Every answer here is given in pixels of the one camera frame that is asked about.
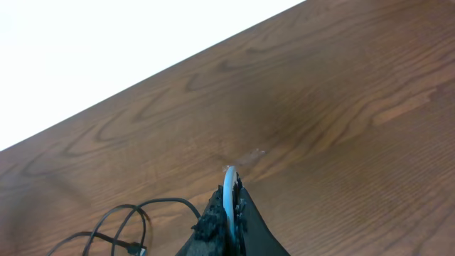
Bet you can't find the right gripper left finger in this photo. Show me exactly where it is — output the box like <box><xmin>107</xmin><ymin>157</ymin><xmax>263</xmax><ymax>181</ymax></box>
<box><xmin>176</xmin><ymin>186</ymin><xmax>230</xmax><ymax>256</ymax></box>

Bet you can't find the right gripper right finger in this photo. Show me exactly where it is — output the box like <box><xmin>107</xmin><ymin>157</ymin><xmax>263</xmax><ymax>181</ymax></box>
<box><xmin>233</xmin><ymin>174</ymin><xmax>289</xmax><ymax>256</ymax></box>

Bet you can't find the white USB cable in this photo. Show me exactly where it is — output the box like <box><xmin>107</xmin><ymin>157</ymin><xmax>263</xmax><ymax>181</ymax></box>
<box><xmin>222</xmin><ymin>166</ymin><xmax>238</xmax><ymax>242</ymax></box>

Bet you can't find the black USB cable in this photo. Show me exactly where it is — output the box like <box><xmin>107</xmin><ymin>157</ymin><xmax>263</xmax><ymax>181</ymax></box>
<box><xmin>44</xmin><ymin>197</ymin><xmax>202</xmax><ymax>256</ymax></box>

